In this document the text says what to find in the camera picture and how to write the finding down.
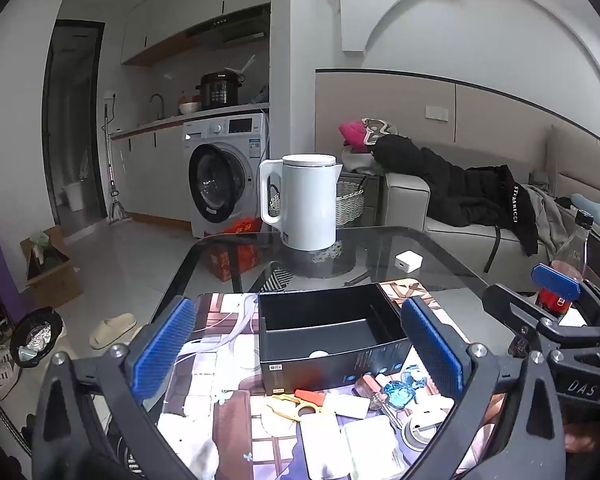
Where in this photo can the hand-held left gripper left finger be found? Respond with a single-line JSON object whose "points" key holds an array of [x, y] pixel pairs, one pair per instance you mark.
{"points": [[162, 345]]}

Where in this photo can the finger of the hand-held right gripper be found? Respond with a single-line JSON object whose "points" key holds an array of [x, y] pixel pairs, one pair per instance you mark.
{"points": [[555, 276], [520, 310]]}

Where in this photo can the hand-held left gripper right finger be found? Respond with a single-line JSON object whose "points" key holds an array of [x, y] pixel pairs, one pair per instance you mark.
{"points": [[432, 350]]}

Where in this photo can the clear glass perfume bottle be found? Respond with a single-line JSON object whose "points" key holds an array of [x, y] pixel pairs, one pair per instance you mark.
{"points": [[372, 392]]}

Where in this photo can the black storage box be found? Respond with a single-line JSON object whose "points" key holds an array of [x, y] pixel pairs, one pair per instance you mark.
{"points": [[305, 360]]}

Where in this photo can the yellow plastic scissors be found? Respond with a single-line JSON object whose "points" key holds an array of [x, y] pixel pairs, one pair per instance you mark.
{"points": [[292, 407]]}

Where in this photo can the white rectangular packet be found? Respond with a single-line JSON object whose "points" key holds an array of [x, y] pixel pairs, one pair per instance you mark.
{"points": [[322, 445], [375, 447]]}

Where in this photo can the cola bottle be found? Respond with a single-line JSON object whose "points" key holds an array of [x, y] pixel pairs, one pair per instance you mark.
{"points": [[572, 255]]}

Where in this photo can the beige slipper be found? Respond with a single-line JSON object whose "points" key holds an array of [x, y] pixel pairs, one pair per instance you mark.
{"points": [[112, 331]]}

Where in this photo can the clear plastic wrapper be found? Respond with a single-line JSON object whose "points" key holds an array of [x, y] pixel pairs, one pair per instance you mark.
{"points": [[215, 340]]}

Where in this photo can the blue glass ornament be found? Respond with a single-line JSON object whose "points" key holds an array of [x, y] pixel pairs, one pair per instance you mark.
{"points": [[400, 394]]}

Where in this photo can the grey cloth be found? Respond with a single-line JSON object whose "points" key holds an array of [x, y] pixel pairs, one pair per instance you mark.
{"points": [[547, 215]]}

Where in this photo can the printed table mat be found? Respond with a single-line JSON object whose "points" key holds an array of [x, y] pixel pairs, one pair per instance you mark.
{"points": [[215, 310]]}

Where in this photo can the light blue cloth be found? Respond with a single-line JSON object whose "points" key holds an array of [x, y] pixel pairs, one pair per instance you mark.
{"points": [[597, 212]]}

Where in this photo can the white tape roll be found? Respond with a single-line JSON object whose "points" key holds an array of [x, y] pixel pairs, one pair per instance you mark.
{"points": [[425, 430]]}

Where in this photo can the white charger cube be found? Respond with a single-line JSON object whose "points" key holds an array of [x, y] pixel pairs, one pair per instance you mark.
{"points": [[409, 262]]}

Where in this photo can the white plastic bag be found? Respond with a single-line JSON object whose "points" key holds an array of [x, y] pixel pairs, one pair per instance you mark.
{"points": [[190, 445]]}

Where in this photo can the red cardboard box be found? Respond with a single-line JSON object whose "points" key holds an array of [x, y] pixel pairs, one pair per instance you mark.
{"points": [[230, 255]]}

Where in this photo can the brown cardboard box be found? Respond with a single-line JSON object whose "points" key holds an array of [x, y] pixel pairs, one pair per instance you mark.
{"points": [[55, 280]]}

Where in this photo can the black round bin with foil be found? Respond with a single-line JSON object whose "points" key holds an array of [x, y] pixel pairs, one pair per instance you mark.
{"points": [[35, 340]]}

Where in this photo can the broom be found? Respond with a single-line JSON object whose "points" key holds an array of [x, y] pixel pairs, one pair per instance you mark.
{"points": [[115, 205]]}

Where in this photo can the black jacket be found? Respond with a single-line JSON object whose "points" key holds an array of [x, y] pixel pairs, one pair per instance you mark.
{"points": [[440, 175]]}

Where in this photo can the beige sofa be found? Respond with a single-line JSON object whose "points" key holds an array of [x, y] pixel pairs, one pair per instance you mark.
{"points": [[405, 195]]}

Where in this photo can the white wicker basket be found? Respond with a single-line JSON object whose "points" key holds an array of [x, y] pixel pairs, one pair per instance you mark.
{"points": [[349, 207]]}

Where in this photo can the white lower cabinets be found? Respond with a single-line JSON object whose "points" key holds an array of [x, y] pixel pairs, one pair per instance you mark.
{"points": [[150, 175]]}

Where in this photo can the white cabinets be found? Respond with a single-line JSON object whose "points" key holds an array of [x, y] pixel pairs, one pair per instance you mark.
{"points": [[150, 175], [180, 5]]}

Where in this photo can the white trash bin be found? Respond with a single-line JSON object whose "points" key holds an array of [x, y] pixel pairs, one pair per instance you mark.
{"points": [[73, 197]]}

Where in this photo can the purple folded mat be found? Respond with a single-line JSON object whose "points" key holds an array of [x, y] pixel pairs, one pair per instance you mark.
{"points": [[0, 270]]}

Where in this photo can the white electric kettle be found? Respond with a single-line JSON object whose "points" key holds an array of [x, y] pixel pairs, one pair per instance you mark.
{"points": [[305, 200]]}

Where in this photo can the pale clothes pile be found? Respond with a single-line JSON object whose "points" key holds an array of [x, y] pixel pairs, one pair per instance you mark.
{"points": [[357, 160]]}

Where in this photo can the white washing machine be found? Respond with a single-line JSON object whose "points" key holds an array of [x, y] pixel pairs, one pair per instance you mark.
{"points": [[230, 130]]}

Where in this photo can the patterned fabric bag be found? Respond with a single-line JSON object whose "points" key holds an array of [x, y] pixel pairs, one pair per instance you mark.
{"points": [[377, 129]]}

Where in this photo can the pink hat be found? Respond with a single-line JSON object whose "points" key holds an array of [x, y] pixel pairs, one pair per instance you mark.
{"points": [[352, 134]]}

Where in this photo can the black framed door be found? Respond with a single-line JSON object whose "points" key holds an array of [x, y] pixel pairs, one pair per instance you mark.
{"points": [[75, 125]]}

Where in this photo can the white bowl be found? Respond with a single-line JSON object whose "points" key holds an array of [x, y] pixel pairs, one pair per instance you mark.
{"points": [[189, 108]]}

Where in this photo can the kitchen faucet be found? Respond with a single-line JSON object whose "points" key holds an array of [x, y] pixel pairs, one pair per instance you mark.
{"points": [[157, 102]]}

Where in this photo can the black pressure cooker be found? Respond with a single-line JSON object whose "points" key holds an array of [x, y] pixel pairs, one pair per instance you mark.
{"points": [[221, 90]]}

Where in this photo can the range hood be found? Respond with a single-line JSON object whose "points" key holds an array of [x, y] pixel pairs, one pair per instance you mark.
{"points": [[230, 27]]}

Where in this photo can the white upper cabinets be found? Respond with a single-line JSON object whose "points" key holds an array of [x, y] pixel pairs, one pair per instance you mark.
{"points": [[180, 5]]}

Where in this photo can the white wall switch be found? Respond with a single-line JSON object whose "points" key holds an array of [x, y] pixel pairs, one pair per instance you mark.
{"points": [[436, 112]]}

